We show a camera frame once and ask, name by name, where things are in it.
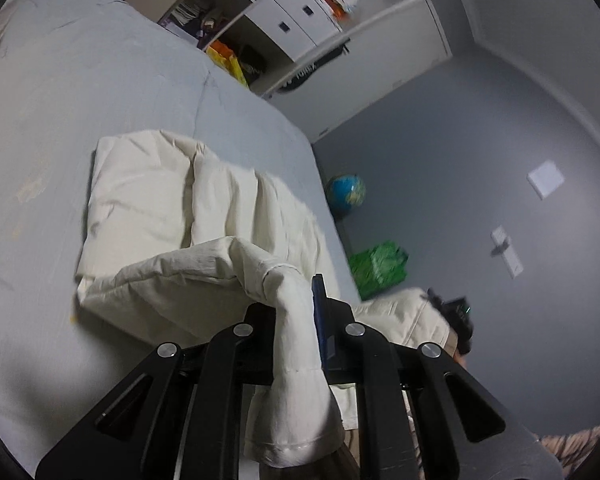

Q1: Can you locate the blue globe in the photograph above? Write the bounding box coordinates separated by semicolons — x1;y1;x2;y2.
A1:
326;174;367;218

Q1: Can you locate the bed with grey-blue sheet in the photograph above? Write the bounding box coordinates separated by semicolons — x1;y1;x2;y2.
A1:
0;0;361;476

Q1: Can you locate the black printed bag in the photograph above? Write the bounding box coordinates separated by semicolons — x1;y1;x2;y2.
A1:
277;40;352;96

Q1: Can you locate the green printed bag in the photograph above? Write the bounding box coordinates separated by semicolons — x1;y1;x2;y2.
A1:
348;241;409;301

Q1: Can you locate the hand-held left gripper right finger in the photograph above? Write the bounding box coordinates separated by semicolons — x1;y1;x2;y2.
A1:
311;274;566;480

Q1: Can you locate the yellow orange bag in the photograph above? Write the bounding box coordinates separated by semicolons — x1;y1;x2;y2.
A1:
205;40;251;88

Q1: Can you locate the white puffer jacket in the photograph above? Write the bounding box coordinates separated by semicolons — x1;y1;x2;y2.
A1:
75;130;452;468

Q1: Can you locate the white shelf unit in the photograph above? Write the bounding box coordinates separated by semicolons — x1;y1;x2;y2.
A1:
155;0;511;146

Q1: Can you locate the white paper sheet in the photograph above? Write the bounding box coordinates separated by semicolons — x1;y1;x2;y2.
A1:
526;160;566;201

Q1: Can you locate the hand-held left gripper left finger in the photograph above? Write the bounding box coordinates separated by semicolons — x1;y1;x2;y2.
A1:
35;304;279;480

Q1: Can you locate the striped clothing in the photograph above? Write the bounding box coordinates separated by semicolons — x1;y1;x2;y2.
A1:
537;424;600;472

